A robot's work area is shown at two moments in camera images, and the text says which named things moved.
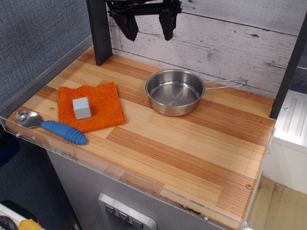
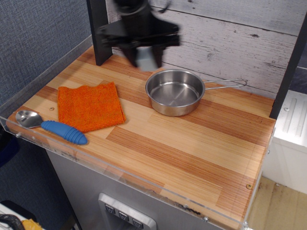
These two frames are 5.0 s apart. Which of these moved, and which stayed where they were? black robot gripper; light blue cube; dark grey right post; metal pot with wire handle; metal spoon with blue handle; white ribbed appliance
Moved: black robot gripper; light blue cube
Stayed: dark grey right post; metal spoon with blue handle; white ribbed appliance; metal pot with wire handle
